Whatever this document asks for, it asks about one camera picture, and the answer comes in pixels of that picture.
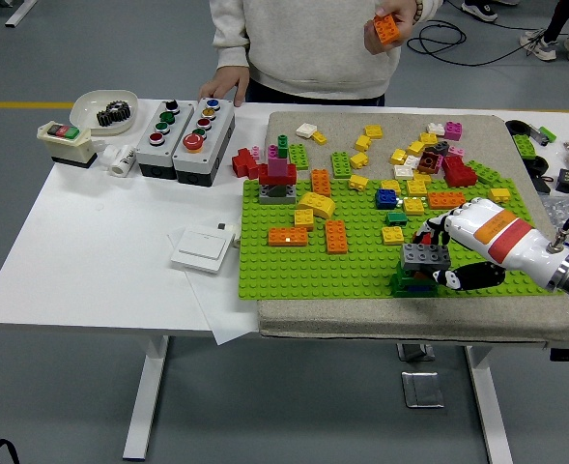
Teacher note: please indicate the person's right hand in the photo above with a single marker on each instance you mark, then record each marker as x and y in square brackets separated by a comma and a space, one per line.
[228, 79]

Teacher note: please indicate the person's left hand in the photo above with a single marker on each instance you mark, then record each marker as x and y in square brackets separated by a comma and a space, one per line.
[407, 14]

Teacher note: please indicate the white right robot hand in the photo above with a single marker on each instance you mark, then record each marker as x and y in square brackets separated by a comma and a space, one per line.
[496, 232]

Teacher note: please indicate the orange long brick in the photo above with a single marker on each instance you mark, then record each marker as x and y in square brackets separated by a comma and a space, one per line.
[336, 237]
[288, 237]
[321, 182]
[446, 200]
[386, 29]

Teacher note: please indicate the yellow square brick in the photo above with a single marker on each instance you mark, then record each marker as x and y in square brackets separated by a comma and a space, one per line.
[391, 185]
[424, 177]
[375, 132]
[399, 156]
[413, 206]
[392, 235]
[416, 148]
[359, 161]
[428, 138]
[363, 143]
[417, 188]
[304, 218]
[358, 182]
[499, 194]

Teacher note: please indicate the red rounded brick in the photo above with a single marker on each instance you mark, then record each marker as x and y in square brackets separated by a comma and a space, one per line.
[463, 176]

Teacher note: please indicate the grey long brick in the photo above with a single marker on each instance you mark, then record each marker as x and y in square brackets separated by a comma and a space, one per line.
[424, 255]

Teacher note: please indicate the brown square brick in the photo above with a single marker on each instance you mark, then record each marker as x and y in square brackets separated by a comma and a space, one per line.
[430, 162]

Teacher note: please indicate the dark grey brick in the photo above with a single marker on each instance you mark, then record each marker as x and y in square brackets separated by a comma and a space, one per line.
[441, 147]

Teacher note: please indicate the magenta brick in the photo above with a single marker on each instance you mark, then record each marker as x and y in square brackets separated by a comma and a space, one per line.
[453, 131]

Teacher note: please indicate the white square brick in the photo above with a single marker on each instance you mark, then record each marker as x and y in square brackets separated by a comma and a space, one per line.
[435, 129]
[412, 162]
[306, 129]
[405, 172]

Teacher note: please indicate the person's right forearm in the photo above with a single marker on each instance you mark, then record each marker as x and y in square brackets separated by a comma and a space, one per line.
[231, 48]

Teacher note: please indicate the person's left forearm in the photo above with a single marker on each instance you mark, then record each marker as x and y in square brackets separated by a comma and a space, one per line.
[434, 7]

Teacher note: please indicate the green long brick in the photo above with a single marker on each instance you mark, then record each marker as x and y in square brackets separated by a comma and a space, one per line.
[299, 157]
[342, 164]
[489, 173]

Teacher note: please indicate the red square brick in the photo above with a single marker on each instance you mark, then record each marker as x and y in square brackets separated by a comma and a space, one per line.
[421, 240]

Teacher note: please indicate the small pink brick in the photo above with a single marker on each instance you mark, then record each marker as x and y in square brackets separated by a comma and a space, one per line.
[256, 152]

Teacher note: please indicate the green narrow brick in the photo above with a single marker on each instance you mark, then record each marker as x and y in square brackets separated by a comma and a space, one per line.
[283, 142]

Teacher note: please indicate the red stepped brick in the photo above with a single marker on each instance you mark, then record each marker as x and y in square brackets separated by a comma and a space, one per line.
[243, 164]

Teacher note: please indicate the dark orange square brick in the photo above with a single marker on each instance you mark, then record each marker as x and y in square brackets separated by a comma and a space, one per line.
[419, 275]

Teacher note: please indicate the blue flat brick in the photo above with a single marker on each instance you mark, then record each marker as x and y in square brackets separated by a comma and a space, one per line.
[419, 289]

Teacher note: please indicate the pink tall brick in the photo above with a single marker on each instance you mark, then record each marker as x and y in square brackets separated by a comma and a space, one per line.
[278, 166]

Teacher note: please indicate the red wide brick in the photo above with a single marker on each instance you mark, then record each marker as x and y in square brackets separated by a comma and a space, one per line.
[263, 174]

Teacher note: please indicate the dark green small brick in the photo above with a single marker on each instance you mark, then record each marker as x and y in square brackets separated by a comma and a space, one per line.
[396, 218]

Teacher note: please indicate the yellow narrow brick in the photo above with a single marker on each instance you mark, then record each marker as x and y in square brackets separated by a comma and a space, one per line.
[320, 138]

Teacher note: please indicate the green stacked bricks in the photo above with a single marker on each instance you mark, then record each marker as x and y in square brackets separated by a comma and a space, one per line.
[400, 285]

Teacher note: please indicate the blue square brick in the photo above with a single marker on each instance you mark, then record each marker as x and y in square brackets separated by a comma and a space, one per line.
[387, 198]

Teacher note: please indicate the grey square brick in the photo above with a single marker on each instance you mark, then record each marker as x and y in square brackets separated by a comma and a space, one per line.
[264, 197]

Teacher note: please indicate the green studded baseplate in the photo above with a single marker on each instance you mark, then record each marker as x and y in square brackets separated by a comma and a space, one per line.
[361, 270]

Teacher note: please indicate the yellow curved brick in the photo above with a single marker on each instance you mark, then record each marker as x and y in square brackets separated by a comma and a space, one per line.
[317, 203]

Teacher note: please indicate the grey emergency stop box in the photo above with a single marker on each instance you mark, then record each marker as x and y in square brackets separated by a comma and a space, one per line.
[214, 140]

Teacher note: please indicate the clear plastic bag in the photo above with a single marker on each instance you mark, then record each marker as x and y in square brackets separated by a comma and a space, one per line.
[554, 208]

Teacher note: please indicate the silver black tool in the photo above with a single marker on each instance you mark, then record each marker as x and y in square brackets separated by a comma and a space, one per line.
[537, 134]

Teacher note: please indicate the grey four-button box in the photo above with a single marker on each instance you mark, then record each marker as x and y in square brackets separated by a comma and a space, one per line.
[149, 150]

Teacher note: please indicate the black gear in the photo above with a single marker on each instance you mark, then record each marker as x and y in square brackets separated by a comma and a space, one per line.
[114, 113]

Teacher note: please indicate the white pipe fitting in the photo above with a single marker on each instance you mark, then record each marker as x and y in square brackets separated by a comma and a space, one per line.
[122, 162]

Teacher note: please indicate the metal floor box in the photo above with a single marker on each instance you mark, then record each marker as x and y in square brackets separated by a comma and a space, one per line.
[415, 352]

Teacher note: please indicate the background person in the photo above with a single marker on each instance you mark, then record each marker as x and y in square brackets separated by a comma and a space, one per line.
[554, 24]

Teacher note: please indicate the white dish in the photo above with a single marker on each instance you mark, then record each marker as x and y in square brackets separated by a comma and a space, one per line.
[83, 113]

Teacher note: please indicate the metal floor plate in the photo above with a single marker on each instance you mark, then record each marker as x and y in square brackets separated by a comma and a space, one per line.
[423, 389]

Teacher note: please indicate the white table leg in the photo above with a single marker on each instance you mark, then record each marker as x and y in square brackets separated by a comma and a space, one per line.
[144, 396]
[492, 411]

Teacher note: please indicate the white table foot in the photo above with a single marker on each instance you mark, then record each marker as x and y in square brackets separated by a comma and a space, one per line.
[20, 13]

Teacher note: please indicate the white paper sheet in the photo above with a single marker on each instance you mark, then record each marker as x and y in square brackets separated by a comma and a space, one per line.
[226, 319]

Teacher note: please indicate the cream switch box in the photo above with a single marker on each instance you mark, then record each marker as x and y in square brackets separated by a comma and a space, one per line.
[66, 140]

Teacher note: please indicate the white wall switch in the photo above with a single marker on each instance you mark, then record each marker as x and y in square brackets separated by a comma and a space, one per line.
[199, 251]

